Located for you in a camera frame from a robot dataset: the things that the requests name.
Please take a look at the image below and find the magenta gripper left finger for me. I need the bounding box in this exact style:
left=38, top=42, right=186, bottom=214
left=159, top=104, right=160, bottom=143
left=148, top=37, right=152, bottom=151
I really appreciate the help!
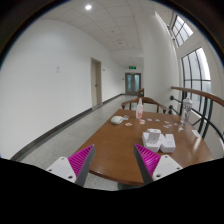
left=47, top=145, right=95, bottom=187

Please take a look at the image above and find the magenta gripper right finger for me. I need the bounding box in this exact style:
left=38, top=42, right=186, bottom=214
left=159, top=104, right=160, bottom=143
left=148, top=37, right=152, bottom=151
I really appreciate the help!
left=134, top=144, right=182, bottom=184

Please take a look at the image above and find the white charger plug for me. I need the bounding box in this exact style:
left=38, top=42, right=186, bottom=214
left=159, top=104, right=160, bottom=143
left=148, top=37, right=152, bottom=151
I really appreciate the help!
left=147, top=128, right=161, bottom=144

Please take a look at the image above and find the white power strip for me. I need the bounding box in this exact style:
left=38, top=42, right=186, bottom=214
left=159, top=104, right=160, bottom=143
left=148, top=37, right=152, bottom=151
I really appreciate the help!
left=142, top=132, right=161, bottom=152

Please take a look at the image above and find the white power socket block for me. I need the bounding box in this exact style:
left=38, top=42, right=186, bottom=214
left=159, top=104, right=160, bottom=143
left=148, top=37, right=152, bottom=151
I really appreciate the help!
left=160, top=134, right=176, bottom=153

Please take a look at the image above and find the white oval mouse-like object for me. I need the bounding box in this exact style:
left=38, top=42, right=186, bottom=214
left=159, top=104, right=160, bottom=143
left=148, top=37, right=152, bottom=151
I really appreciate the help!
left=111, top=116, right=124, bottom=125

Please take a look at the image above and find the white spray bottle pink label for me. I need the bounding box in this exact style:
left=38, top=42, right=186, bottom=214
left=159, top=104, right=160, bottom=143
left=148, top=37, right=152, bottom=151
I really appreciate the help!
left=136, top=98, right=143, bottom=119

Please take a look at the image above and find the wooden chair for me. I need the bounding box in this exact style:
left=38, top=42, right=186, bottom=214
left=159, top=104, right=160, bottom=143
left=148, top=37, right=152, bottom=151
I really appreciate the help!
left=121, top=97, right=167, bottom=114

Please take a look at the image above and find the clear plastic water bottle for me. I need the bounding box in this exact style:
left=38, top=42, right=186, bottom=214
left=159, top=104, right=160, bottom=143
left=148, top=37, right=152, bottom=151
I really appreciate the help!
left=181, top=97, right=192, bottom=125

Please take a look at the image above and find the wooden handrail with black railing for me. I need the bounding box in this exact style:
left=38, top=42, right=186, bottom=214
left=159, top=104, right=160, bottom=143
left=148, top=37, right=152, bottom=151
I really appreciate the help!
left=168, top=86, right=224, bottom=143

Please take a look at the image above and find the grey double door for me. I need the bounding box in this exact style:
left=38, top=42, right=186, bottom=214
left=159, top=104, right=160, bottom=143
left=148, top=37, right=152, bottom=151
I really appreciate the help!
left=125, top=73, right=141, bottom=95

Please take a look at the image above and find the green exit sign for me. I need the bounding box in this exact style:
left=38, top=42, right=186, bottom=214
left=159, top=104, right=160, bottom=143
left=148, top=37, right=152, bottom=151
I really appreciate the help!
left=128, top=66, right=137, bottom=70

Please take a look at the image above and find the beige side door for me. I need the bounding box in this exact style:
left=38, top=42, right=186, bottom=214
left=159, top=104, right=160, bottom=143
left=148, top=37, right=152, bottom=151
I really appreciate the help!
left=91, top=58, right=102, bottom=108

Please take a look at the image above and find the large arched window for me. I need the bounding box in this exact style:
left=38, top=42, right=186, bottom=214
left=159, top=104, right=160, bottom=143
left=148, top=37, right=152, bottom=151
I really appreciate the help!
left=180, top=46, right=213, bottom=123

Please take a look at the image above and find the round ceiling light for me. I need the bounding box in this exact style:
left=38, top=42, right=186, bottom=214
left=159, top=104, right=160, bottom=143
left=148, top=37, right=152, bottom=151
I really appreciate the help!
left=85, top=5, right=92, bottom=10

